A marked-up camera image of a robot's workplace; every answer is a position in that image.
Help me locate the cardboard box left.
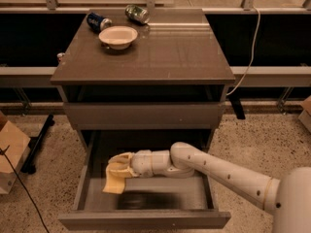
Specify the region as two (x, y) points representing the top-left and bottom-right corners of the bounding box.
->
(0, 112), (30, 194)

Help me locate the blue soda can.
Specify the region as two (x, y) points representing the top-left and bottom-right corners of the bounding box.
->
(86, 13), (112, 33)

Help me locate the black cable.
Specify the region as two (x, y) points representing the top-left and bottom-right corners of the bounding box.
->
(0, 145), (52, 233)

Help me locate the white cable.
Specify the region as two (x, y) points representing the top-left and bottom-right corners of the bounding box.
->
(225, 7), (262, 97)

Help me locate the black stand foot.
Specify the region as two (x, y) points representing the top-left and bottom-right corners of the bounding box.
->
(21, 115), (54, 174)
(229, 97), (245, 119)

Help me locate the open grey bottom drawer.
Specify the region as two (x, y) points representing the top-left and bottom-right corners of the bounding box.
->
(59, 129), (230, 230)

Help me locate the black stand foot right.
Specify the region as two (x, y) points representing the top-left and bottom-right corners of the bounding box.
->
(229, 97), (245, 119)

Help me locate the yellow sponge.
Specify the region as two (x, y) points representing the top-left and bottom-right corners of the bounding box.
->
(103, 163), (125, 194)

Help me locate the closed grey middle drawer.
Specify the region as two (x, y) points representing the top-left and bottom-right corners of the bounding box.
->
(64, 103), (225, 130)

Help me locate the red can behind cabinet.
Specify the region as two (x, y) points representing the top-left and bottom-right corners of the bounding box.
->
(56, 52), (65, 63)

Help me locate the green soda can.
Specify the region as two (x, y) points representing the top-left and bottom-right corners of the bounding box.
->
(125, 4), (150, 24)

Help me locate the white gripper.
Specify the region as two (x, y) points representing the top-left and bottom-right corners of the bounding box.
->
(109, 150), (172, 179)

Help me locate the box at right edge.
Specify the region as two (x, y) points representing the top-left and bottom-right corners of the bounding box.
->
(298, 95), (311, 132)

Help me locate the white bowl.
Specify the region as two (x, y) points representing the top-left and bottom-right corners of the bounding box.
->
(99, 26), (138, 50)

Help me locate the grey drawer cabinet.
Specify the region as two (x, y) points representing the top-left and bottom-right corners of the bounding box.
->
(50, 7), (236, 153)

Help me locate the metal railing frame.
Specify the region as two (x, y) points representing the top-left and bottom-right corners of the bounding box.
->
(0, 0), (311, 116)

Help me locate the black stand foot left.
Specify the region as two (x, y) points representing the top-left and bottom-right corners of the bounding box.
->
(21, 115), (54, 174)

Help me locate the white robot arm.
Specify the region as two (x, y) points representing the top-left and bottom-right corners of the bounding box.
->
(103, 142), (311, 233)

